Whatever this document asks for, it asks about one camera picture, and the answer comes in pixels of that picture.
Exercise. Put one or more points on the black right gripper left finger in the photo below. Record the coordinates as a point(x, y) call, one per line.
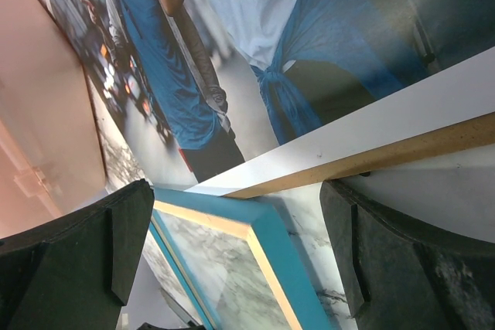
point(77, 271)

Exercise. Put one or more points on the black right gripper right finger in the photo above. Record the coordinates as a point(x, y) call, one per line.
point(399, 272)

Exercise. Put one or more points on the blue wooden picture frame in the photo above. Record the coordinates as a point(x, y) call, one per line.
point(236, 262)

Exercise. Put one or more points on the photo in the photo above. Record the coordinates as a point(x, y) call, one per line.
point(248, 97)

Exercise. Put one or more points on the pink plastic storage box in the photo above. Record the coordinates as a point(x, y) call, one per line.
point(51, 161)

